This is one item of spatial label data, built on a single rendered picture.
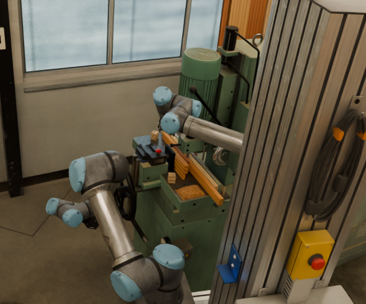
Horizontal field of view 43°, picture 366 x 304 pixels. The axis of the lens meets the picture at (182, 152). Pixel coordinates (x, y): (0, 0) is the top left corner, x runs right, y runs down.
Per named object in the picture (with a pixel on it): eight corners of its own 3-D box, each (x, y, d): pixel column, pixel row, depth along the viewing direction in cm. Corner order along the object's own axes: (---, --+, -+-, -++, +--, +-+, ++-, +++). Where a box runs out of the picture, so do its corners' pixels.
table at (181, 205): (115, 148, 259) (116, 139, 256) (165, 140, 272) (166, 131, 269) (161, 217, 215) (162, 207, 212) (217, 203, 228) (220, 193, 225)
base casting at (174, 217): (137, 176, 262) (138, 163, 257) (225, 159, 287) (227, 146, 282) (172, 228, 229) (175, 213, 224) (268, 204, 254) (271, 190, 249)
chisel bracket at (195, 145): (176, 149, 238) (178, 135, 234) (200, 145, 244) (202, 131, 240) (183, 157, 233) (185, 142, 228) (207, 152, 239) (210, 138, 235)
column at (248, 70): (203, 163, 264) (224, 39, 226) (236, 157, 274) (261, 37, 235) (224, 186, 248) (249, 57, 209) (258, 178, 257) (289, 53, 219)
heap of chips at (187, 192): (175, 189, 224) (175, 185, 222) (197, 184, 229) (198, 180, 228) (183, 200, 218) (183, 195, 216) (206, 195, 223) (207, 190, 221)
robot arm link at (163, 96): (168, 104, 183) (148, 98, 185) (172, 117, 192) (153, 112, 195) (175, 87, 185) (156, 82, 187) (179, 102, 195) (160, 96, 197)
